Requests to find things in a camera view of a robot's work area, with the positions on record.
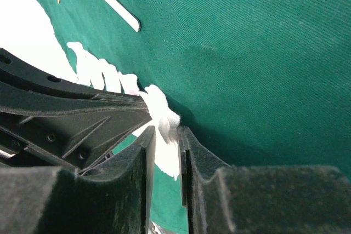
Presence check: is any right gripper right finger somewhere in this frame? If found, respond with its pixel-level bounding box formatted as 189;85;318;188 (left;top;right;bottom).
177;127;350;233

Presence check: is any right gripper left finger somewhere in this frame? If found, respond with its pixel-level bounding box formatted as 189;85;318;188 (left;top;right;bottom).
1;126;156;233

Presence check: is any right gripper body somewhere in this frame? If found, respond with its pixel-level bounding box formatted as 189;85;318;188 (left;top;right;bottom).
1;49;150;173

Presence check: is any white gauze pad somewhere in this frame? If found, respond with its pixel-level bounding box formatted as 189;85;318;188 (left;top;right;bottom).
90;59;122;93
139;84;180;180
118;72;140;96

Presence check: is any green surgical cloth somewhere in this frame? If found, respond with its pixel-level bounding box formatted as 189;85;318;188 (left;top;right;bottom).
37;0;350;232

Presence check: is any steel scalpel handle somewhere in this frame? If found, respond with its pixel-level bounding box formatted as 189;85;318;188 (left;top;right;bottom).
104;0;141;32

